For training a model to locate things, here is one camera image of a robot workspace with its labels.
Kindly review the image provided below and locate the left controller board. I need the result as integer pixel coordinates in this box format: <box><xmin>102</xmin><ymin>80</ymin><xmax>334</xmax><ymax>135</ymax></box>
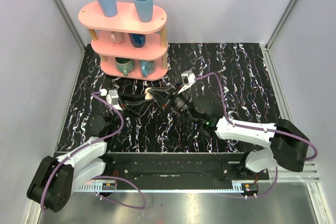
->
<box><xmin>102</xmin><ymin>181</ymin><xmax>116</xmax><ymax>191</ymax></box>

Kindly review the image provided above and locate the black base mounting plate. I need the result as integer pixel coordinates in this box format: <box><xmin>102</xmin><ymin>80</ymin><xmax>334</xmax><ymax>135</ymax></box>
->
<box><xmin>102</xmin><ymin>153</ymin><xmax>269</xmax><ymax>191</ymax></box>

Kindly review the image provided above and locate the short light blue cup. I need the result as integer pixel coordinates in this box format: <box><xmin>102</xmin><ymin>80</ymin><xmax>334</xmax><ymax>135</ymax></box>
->
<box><xmin>133</xmin><ymin>0</ymin><xmax>153</xmax><ymax>23</ymax></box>

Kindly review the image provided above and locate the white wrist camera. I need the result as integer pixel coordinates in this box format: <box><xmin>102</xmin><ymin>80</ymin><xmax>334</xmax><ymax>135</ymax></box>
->
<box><xmin>100</xmin><ymin>89</ymin><xmax>119</xmax><ymax>101</ymax></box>
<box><xmin>179</xmin><ymin>70</ymin><xmax>196</xmax><ymax>94</ymax></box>

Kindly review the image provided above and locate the blue butterfly mug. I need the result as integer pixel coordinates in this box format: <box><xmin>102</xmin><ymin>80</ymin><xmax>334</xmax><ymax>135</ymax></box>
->
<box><xmin>139</xmin><ymin>60</ymin><xmax>155</xmax><ymax>77</ymax></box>

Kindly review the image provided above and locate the controller board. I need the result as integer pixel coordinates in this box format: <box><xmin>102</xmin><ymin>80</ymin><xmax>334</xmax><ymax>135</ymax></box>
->
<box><xmin>243</xmin><ymin>183</ymin><xmax>259</xmax><ymax>192</ymax></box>
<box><xmin>102</xmin><ymin>181</ymin><xmax>116</xmax><ymax>191</ymax></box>

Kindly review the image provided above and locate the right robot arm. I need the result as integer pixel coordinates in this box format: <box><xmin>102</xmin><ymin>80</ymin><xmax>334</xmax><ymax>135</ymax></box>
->
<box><xmin>145</xmin><ymin>86</ymin><xmax>310</xmax><ymax>180</ymax></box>

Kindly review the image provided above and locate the purple cable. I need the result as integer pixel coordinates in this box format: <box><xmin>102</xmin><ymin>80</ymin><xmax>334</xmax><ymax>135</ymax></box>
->
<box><xmin>194</xmin><ymin>72</ymin><xmax>318</xmax><ymax>198</ymax></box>
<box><xmin>40</xmin><ymin>91</ymin><xmax>146</xmax><ymax>210</ymax></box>

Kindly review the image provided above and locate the right controller board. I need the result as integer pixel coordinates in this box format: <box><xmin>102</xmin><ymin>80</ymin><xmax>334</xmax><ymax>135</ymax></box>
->
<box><xmin>243</xmin><ymin>183</ymin><xmax>259</xmax><ymax>192</ymax></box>

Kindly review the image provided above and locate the beige earbud charging case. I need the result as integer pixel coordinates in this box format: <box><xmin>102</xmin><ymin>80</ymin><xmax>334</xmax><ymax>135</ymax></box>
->
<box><xmin>145</xmin><ymin>88</ymin><xmax>153</xmax><ymax>100</ymax></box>

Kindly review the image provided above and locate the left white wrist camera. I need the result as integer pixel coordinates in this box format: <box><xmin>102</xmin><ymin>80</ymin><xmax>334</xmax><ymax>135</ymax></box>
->
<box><xmin>100</xmin><ymin>89</ymin><xmax>119</xmax><ymax>101</ymax></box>

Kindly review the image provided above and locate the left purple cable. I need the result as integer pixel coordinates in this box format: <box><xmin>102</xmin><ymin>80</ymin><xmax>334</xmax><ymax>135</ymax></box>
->
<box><xmin>40</xmin><ymin>91</ymin><xmax>146</xmax><ymax>210</ymax></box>

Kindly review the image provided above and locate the pink mug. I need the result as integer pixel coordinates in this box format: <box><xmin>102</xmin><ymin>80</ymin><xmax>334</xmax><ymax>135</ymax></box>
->
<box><xmin>111</xmin><ymin>31</ymin><xmax>124</xmax><ymax>44</ymax></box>

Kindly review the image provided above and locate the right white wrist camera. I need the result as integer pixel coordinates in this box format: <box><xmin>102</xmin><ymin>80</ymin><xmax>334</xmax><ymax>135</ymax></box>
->
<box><xmin>179</xmin><ymin>70</ymin><xmax>196</xmax><ymax>94</ymax></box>

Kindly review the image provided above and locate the pink three-tier wooden shelf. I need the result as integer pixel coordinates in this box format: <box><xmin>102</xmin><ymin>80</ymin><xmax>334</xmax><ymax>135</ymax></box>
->
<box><xmin>78</xmin><ymin>2</ymin><xmax>168</xmax><ymax>81</ymax></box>

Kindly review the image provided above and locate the green ceramic mug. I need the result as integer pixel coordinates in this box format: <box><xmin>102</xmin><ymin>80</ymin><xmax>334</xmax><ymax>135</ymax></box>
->
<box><xmin>115</xmin><ymin>57</ymin><xmax>135</xmax><ymax>76</ymax></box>

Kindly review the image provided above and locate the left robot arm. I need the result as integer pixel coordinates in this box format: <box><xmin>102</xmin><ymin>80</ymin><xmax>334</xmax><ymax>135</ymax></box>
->
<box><xmin>26</xmin><ymin>89</ymin><xmax>154</xmax><ymax>212</ymax></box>

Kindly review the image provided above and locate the dark blue mug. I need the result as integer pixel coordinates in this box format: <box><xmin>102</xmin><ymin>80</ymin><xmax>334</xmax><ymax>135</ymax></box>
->
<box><xmin>129</xmin><ymin>33</ymin><xmax>145</xmax><ymax>48</ymax></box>

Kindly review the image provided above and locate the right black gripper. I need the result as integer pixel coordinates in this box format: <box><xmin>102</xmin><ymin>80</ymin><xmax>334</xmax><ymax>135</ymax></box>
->
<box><xmin>148</xmin><ymin>82</ymin><xmax>198</xmax><ymax>125</ymax></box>

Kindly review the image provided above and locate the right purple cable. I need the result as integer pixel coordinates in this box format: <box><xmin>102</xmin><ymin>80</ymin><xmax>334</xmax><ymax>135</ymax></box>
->
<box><xmin>194</xmin><ymin>72</ymin><xmax>318</xmax><ymax>198</ymax></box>

